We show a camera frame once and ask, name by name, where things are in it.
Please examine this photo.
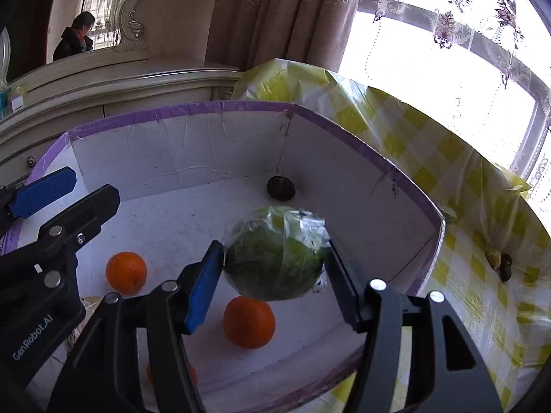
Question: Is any small teal box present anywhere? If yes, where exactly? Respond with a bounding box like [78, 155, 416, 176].
[0, 91, 11, 119]

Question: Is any green cabbage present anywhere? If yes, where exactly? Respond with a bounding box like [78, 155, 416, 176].
[224, 205, 330, 301]

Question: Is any dark brown round fruit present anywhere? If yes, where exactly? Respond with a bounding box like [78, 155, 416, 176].
[266, 175, 296, 201]

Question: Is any large orange in box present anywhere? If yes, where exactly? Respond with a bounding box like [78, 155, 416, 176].
[223, 296, 276, 350]

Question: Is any white carved dresser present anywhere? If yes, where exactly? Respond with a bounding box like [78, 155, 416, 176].
[1, 57, 241, 186]

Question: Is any small white box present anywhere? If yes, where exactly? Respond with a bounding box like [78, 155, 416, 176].
[9, 94, 24, 113]

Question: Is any ornate white mirror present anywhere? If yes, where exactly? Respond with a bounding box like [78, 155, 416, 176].
[1, 0, 123, 89]

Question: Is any dark fruit front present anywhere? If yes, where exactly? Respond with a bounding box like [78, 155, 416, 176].
[499, 266, 512, 283]

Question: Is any pink patterned drape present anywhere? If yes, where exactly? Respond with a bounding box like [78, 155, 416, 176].
[206, 0, 360, 71]

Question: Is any floral sheer curtain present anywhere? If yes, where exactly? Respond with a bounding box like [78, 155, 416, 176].
[340, 0, 550, 210]

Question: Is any yellow white checkered tablecloth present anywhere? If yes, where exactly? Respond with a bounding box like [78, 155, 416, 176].
[232, 59, 550, 411]

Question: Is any wrapped yellow fruit far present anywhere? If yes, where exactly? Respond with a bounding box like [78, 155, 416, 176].
[485, 247, 501, 271]

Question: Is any purple-edged cardboard box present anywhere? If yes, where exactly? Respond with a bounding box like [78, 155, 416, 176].
[0, 100, 447, 413]

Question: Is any dark fruit rear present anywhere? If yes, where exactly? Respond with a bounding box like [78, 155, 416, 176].
[501, 253, 513, 267]

